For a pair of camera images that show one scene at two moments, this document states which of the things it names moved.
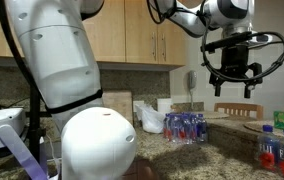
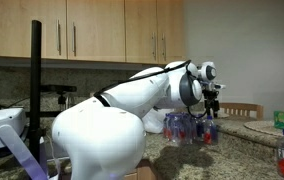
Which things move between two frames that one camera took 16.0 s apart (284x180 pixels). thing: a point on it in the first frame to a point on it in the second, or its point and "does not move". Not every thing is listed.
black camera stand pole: x=35 y=137 does not move
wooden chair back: x=241 y=109 does not move
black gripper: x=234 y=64 to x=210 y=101
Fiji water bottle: x=268 y=149 to x=210 y=132
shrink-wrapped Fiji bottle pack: x=185 y=128 does not move
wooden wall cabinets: x=122 y=31 does not move
